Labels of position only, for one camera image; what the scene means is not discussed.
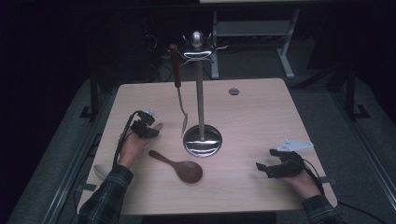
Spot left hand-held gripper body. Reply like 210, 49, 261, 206
130, 109, 158, 138

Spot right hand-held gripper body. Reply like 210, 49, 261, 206
266, 139, 314, 179

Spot metal utensil stand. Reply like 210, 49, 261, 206
177, 30, 228, 158

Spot dark brown wooden spoon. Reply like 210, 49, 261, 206
148, 149, 204, 185

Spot light wooden spoon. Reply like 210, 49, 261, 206
93, 123, 163, 180

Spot black spatula with red-brown handle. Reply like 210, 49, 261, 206
169, 43, 190, 139

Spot person's left hand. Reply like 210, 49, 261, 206
118, 132, 155, 169

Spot person's right hand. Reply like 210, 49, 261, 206
281, 169, 321, 200

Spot black metal stand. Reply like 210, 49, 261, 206
344, 64, 372, 120
78, 69, 101, 120

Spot left hand-held gripper cable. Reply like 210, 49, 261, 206
112, 110, 139, 166

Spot black floor cables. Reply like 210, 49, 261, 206
145, 33, 173, 82

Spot white metal desk frame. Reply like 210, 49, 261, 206
210, 8, 302, 80

